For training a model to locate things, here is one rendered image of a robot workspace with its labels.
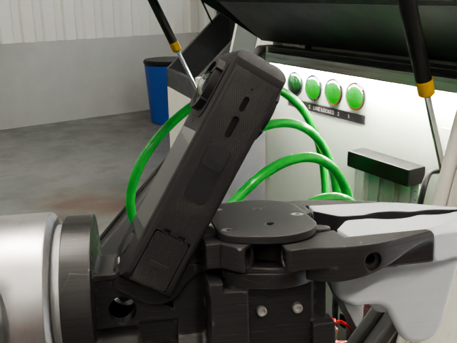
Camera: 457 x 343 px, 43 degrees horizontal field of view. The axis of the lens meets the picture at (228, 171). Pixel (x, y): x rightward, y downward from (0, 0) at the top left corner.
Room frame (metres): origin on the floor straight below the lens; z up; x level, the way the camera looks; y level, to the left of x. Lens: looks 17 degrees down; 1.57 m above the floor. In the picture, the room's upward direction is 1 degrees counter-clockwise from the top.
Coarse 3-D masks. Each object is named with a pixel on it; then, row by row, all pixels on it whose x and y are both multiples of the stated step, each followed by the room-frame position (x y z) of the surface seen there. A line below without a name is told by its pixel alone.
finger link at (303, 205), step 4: (304, 200) 0.31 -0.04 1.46; (308, 200) 0.31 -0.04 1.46; (312, 200) 0.31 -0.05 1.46; (316, 200) 0.31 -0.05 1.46; (320, 200) 0.31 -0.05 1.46; (324, 200) 0.31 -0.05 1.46; (328, 200) 0.31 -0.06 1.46; (332, 200) 0.31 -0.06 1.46; (336, 200) 0.31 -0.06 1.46; (340, 200) 0.31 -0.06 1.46; (296, 204) 0.30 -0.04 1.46; (300, 204) 0.30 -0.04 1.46; (304, 204) 0.30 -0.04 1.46; (308, 204) 0.30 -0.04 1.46; (312, 204) 0.30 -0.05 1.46; (316, 204) 0.30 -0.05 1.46; (320, 204) 0.30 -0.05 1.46; (324, 204) 0.30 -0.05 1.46; (328, 204) 0.30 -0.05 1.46; (332, 204) 0.30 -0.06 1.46; (300, 208) 0.29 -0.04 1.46; (304, 208) 0.29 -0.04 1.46; (308, 208) 0.30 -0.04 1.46; (312, 216) 0.29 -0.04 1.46
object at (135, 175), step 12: (288, 96) 0.95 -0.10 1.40; (300, 108) 0.96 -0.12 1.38; (168, 120) 0.85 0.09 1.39; (180, 120) 0.85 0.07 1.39; (312, 120) 0.98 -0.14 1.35; (156, 132) 0.84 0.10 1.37; (168, 132) 0.84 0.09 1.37; (156, 144) 0.83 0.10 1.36; (144, 156) 0.82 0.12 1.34; (324, 168) 0.99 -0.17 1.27; (132, 180) 0.81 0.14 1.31; (324, 180) 0.99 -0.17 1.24; (132, 192) 0.81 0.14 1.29; (324, 192) 1.00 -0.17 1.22; (132, 204) 0.81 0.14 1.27; (132, 216) 0.81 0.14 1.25
